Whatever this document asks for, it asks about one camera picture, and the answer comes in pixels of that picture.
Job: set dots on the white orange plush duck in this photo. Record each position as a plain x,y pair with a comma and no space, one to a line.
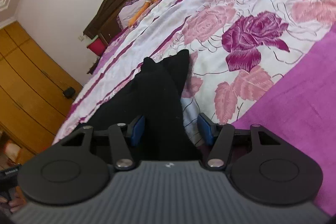
144,7

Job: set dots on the wooden wardrobe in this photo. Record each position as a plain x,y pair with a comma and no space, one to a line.
33,106

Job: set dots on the floral purple pink bedspread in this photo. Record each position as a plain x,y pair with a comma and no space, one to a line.
270,62

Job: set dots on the black small garment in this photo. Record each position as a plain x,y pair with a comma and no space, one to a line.
155,94

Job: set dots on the lavender frilled pillow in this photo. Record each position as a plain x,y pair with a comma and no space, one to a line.
128,11

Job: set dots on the left hand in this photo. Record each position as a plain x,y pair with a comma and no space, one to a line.
15,204

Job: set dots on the red plastic bucket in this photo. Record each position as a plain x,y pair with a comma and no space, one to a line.
97,46

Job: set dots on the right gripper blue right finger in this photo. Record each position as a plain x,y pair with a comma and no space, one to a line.
207,128

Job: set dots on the small black wall device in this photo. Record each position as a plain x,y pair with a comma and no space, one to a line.
69,93

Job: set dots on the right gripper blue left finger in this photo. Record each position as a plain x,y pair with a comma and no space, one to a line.
135,129

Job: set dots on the white wall socket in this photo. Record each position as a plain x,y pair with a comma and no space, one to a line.
81,38

